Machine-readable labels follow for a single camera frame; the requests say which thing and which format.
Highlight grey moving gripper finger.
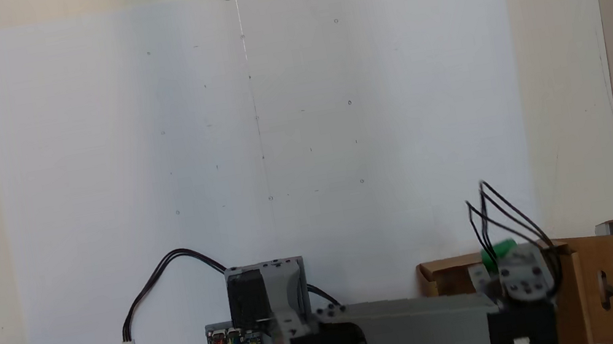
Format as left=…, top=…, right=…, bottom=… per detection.
left=467, top=259, right=503, bottom=298

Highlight black gripper motor cable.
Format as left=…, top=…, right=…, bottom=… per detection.
left=463, top=170, right=566, bottom=308

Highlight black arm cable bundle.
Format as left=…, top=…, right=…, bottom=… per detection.
left=305, top=279, right=342, bottom=313

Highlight black cable with white connector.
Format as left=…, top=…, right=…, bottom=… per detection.
left=107, top=242, right=240, bottom=344

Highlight open cardboard box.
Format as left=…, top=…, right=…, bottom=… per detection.
left=415, top=229, right=613, bottom=344

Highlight green dice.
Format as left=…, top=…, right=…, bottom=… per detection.
left=478, top=238, right=522, bottom=275

